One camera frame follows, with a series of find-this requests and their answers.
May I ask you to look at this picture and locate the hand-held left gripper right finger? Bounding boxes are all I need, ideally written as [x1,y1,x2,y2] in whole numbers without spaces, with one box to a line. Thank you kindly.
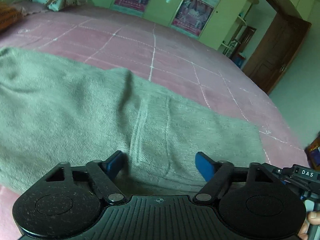
[191,151,275,204]

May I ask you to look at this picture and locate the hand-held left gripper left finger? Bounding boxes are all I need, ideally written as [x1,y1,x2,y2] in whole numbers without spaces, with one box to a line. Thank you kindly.
[44,151,126,204]

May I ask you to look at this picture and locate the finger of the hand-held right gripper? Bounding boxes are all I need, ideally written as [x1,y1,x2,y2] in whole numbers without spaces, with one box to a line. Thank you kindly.
[261,163,296,181]

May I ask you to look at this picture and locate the grey-green towel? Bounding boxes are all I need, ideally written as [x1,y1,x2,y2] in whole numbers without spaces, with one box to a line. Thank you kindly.
[0,46,265,198]

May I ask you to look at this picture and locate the person's right hand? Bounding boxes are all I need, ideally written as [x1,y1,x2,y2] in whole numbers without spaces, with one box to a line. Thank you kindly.
[297,211,320,239]

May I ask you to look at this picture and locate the orange and blue cloth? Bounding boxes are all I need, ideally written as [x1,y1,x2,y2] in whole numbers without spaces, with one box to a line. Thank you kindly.
[304,135,320,168]

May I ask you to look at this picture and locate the blue plastic container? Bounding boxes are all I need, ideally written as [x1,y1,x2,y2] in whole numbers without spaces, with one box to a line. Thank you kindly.
[232,54,247,69]

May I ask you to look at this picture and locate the pink checked bedsheet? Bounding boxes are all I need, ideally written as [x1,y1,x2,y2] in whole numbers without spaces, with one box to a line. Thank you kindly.
[0,4,311,240]

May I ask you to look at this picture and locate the brown wooden door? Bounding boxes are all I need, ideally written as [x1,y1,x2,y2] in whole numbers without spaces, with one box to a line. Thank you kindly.
[242,12,312,94]

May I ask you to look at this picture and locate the green wardrobe with posters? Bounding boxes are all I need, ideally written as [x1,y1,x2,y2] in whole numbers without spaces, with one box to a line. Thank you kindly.
[72,0,260,52]

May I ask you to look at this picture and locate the pink pillow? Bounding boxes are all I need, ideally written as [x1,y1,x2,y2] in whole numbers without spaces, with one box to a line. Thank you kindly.
[12,0,49,14]

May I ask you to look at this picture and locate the orange striped pillow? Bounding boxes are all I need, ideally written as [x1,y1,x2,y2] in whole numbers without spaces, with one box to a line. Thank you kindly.
[0,1,24,33]

